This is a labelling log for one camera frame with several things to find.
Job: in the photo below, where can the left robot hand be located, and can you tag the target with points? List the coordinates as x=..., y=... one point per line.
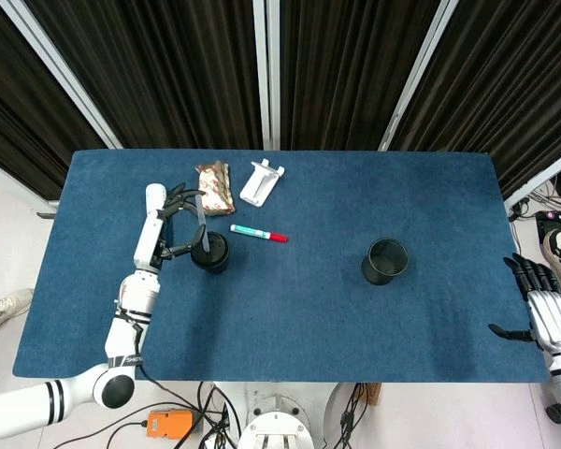
x=148, y=243

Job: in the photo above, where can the red and gold snack packet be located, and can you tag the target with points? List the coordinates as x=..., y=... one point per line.
x=215, y=189

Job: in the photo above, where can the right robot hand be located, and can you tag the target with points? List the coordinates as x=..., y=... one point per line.
x=551, y=318

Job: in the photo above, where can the black mesh pen holder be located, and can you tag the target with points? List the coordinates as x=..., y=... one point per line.
x=384, y=273

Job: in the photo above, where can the white folding phone stand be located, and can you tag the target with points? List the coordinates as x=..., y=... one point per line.
x=259, y=184

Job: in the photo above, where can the beige shoe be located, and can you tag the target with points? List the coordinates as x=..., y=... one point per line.
x=7, y=306

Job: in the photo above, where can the blue fabric table cloth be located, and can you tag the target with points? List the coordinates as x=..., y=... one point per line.
x=308, y=318

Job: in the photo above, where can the orange box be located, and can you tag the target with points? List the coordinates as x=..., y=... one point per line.
x=170, y=424

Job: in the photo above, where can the white frame post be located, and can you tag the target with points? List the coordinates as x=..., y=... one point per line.
x=61, y=70
x=266, y=70
x=542, y=178
x=416, y=75

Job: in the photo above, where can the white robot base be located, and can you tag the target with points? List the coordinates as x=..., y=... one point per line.
x=276, y=411

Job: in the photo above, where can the white marker with red cap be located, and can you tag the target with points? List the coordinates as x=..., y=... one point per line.
x=252, y=231

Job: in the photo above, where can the black cup with lid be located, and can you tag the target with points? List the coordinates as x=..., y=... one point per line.
x=217, y=259

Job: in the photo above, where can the dark brown curtain panel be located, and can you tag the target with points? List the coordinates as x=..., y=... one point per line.
x=346, y=70
x=168, y=70
x=509, y=79
x=18, y=117

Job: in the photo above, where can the black pedal device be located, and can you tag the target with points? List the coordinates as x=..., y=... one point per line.
x=556, y=222

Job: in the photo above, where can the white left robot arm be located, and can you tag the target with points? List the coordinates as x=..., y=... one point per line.
x=131, y=318

